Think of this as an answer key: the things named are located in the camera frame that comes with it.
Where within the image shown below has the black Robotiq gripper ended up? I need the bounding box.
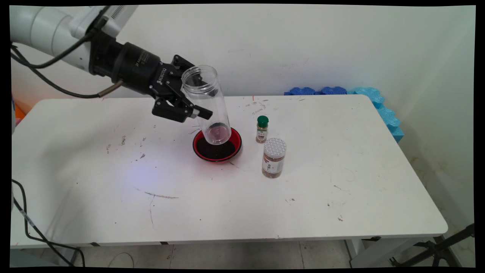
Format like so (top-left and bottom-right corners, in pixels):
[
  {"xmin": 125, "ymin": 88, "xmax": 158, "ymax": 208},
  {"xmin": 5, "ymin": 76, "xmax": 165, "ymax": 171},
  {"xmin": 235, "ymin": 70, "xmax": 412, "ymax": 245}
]
[{"xmin": 89, "ymin": 32, "xmax": 214, "ymax": 123}]

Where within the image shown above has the clear plastic jar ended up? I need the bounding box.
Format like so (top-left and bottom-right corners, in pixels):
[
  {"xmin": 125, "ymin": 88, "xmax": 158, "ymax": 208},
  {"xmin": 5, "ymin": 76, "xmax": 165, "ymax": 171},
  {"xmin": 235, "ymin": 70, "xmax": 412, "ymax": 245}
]
[{"xmin": 181, "ymin": 65, "xmax": 232, "ymax": 145}]

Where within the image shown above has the red bowl with black seeds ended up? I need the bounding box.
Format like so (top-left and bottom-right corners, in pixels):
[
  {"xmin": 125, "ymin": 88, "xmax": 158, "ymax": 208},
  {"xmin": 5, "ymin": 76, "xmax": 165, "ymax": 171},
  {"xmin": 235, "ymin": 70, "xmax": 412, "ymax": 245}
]
[{"xmin": 192, "ymin": 127, "xmax": 243, "ymax": 163}]

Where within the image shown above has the small green-capped spice bottle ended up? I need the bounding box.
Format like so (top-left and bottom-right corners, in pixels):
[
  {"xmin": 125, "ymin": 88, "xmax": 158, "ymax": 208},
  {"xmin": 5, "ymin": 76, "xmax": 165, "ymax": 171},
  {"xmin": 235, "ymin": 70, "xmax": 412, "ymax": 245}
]
[{"xmin": 256, "ymin": 116, "xmax": 269, "ymax": 144}]

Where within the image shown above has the white-lidded spice jar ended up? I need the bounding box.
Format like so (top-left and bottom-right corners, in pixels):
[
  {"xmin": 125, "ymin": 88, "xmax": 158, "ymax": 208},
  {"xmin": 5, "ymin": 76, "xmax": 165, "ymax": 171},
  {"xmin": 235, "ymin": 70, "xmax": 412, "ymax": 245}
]
[{"xmin": 261, "ymin": 138, "xmax": 287, "ymax": 179}]

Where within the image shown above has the white table leg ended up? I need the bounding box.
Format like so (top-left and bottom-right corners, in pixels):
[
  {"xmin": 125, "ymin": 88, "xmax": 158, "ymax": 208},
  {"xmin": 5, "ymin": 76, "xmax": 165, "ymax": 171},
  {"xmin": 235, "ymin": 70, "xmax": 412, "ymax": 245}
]
[
  {"xmin": 345, "ymin": 238, "xmax": 436, "ymax": 268},
  {"xmin": 57, "ymin": 246, "xmax": 79, "ymax": 267}
]

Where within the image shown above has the light blue foam mat stack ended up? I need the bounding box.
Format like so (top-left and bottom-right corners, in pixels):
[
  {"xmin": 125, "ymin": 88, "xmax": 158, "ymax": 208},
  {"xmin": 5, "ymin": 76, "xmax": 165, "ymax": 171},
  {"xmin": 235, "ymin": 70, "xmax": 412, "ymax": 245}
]
[{"xmin": 348, "ymin": 87, "xmax": 404, "ymax": 143}]

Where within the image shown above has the black tripod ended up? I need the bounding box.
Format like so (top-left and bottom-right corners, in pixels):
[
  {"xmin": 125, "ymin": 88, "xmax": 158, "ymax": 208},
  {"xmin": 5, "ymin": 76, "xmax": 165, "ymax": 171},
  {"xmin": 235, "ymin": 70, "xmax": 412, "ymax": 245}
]
[{"xmin": 390, "ymin": 224, "xmax": 475, "ymax": 268}]

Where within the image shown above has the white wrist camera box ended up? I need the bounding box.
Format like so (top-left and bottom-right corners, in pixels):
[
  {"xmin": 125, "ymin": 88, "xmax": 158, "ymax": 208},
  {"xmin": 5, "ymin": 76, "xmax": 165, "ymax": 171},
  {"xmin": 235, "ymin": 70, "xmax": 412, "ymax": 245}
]
[{"xmin": 69, "ymin": 5, "xmax": 139, "ymax": 39}]

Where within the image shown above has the black cable with metal plug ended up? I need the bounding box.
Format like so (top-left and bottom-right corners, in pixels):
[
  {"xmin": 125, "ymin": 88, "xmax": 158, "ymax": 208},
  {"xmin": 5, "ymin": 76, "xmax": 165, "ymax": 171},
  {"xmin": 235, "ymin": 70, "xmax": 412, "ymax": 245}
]
[{"xmin": 11, "ymin": 45, "xmax": 125, "ymax": 99}]

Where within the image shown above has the black camera cable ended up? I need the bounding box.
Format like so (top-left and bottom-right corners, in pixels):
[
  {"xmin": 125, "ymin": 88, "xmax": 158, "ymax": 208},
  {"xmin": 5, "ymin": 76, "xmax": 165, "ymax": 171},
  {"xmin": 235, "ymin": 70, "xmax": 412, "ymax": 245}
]
[{"xmin": 11, "ymin": 5, "xmax": 113, "ymax": 69}]

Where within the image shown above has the thin grey floor wire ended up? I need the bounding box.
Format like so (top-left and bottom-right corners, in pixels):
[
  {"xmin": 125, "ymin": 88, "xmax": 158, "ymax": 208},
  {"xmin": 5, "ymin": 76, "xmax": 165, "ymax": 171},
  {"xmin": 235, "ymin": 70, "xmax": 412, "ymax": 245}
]
[{"xmin": 108, "ymin": 252, "xmax": 135, "ymax": 268}]

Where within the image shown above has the black floor cable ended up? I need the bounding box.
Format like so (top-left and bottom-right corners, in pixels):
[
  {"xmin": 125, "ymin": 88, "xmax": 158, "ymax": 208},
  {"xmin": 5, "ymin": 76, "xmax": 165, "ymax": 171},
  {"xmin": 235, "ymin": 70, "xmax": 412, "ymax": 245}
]
[{"xmin": 11, "ymin": 179, "xmax": 86, "ymax": 267}]

